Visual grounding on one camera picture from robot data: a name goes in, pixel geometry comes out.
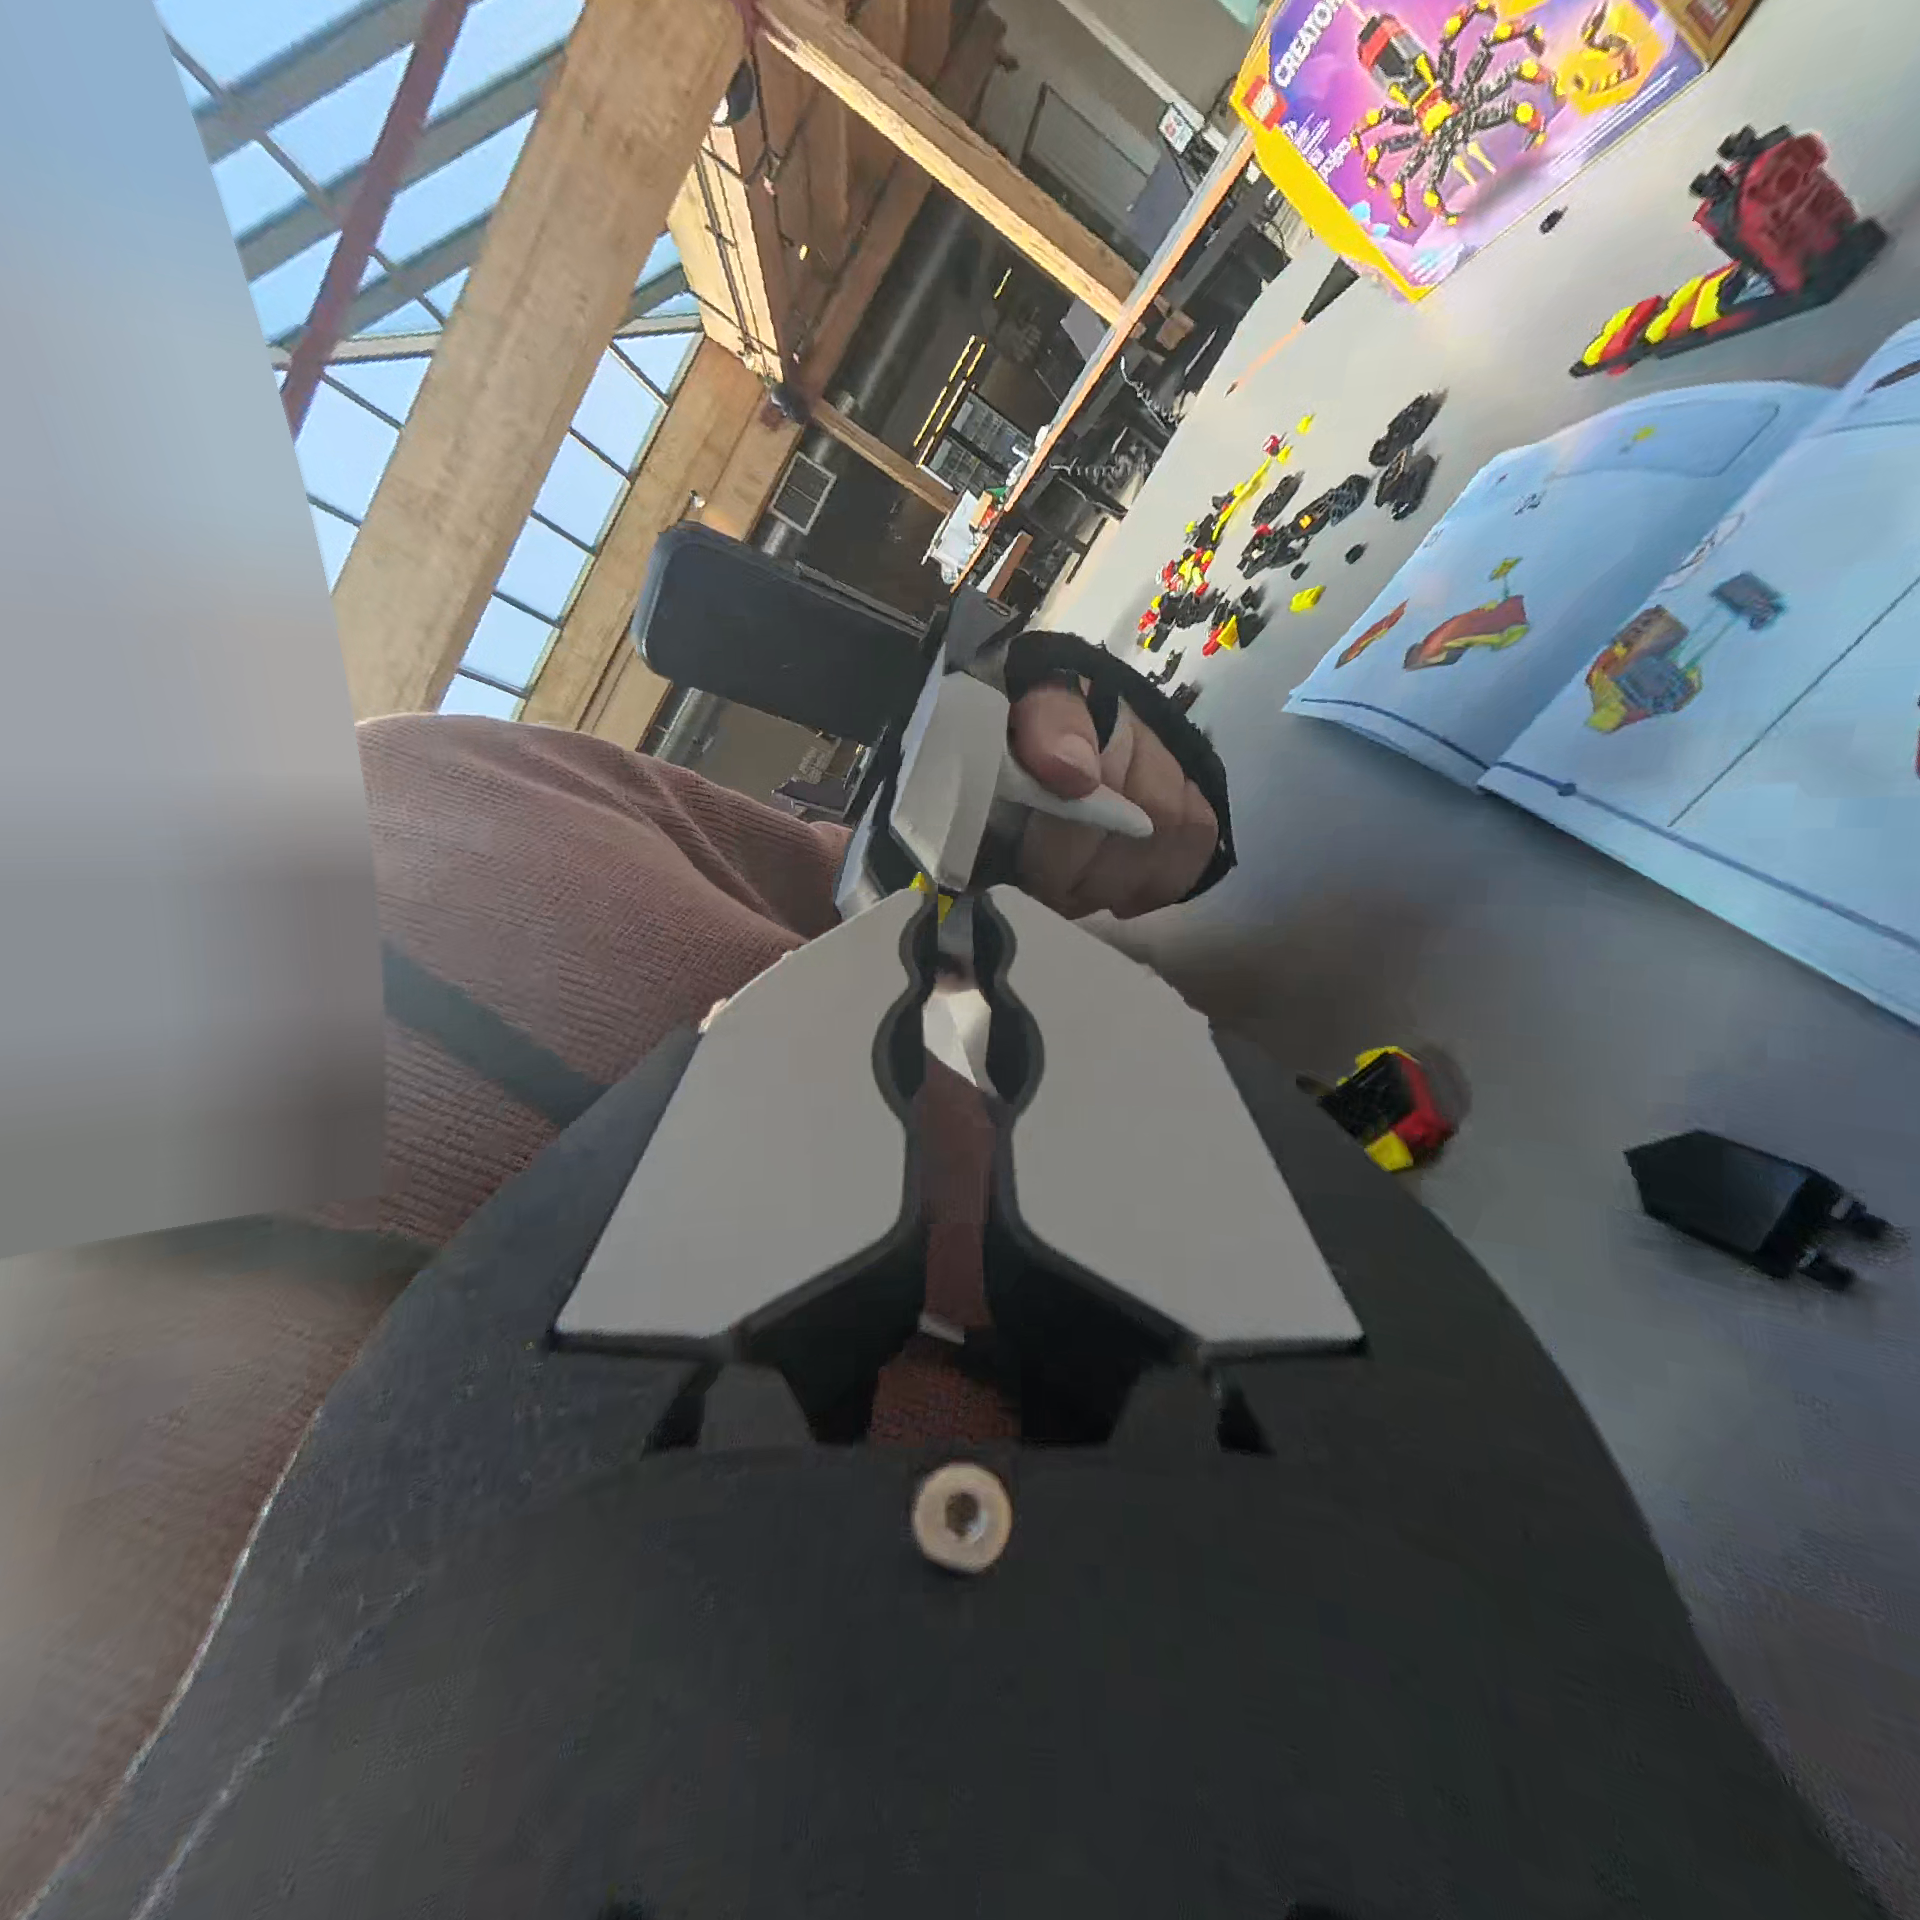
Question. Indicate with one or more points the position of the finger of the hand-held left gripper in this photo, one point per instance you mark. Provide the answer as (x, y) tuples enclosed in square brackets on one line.
[(944, 763), (866, 863)]

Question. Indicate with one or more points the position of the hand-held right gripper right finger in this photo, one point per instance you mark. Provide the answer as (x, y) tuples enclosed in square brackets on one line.
[(1170, 1171)]

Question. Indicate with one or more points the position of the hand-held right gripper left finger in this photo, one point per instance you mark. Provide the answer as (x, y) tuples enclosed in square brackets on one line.
[(749, 1171)]

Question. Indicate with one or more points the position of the red yellow black brick assembly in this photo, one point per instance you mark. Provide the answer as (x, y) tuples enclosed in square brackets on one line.
[(1387, 1089)]

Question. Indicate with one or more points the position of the person's left forearm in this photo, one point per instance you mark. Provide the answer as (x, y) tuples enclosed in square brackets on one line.
[(598, 839)]

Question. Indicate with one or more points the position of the person's left hand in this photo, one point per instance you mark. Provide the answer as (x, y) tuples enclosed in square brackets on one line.
[(1117, 878)]

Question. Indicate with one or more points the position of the person's brown knit sweater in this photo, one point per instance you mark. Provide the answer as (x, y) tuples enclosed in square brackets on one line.
[(435, 1171)]

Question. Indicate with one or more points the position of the large wooden roof beam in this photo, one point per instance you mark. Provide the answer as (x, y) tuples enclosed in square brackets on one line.
[(524, 345)]

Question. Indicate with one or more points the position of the wooden background table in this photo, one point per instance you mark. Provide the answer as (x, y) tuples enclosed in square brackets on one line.
[(1117, 358)]

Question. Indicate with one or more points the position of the slanted wooden brace beam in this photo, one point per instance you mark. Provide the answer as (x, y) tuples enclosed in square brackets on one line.
[(960, 142)]

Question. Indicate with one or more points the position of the scattered pile of small bricks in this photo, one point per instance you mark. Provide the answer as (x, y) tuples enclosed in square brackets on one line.
[(1405, 474)]

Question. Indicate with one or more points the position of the black wedge piece with clips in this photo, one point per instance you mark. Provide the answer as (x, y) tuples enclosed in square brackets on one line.
[(1724, 1193)]

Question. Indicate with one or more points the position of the red steel beam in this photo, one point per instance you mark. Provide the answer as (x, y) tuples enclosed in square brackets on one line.
[(377, 194)]

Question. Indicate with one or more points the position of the black orange pen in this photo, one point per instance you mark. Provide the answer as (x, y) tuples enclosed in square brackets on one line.
[(1333, 289)]

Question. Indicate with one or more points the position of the blue instruction booklet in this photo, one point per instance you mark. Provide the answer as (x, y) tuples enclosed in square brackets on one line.
[(1770, 779)]

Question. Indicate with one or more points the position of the purple yellow toy box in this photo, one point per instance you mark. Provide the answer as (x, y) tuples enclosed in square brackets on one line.
[(1425, 119)]

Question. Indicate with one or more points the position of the striped red yellow brick model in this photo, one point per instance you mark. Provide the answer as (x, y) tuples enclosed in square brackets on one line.
[(1785, 194)]

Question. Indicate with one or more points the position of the wall vent grille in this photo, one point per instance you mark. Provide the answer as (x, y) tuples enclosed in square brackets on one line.
[(802, 491)]

